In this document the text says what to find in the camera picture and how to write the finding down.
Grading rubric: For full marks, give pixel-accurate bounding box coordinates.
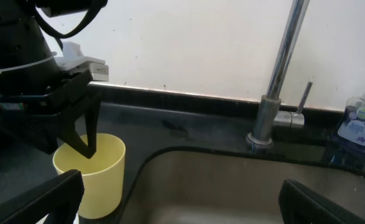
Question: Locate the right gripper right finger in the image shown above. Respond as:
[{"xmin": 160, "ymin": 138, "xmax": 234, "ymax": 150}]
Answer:
[{"xmin": 278, "ymin": 179, "xmax": 365, "ymax": 224}]

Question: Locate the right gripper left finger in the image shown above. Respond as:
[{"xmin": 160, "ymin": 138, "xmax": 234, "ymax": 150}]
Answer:
[{"xmin": 0, "ymin": 169, "xmax": 85, "ymax": 224}]

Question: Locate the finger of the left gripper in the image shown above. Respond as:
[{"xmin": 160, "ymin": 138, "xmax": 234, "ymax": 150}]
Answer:
[
  {"xmin": 57, "ymin": 91, "xmax": 103, "ymax": 159},
  {"xmin": 0, "ymin": 114, "xmax": 59, "ymax": 155}
]

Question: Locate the yellow cup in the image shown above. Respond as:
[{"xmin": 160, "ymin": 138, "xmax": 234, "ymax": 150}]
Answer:
[{"xmin": 52, "ymin": 133, "xmax": 126, "ymax": 220}]

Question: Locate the blue soap bottle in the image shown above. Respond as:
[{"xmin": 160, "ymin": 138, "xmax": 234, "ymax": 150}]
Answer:
[{"xmin": 321, "ymin": 90, "xmax": 365, "ymax": 170}]

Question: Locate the steel sink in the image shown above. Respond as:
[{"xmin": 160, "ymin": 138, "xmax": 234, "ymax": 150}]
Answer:
[{"xmin": 119, "ymin": 147, "xmax": 365, "ymax": 224}]

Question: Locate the steel tap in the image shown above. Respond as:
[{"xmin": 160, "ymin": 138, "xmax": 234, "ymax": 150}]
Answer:
[{"xmin": 245, "ymin": 0, "xmax": 313, "ymax": 147}]

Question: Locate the black cable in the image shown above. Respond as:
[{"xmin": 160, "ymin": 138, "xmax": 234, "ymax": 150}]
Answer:
[{"xmin": 32, "ymin": 0, "xmax": 108, "ymax": 40}]

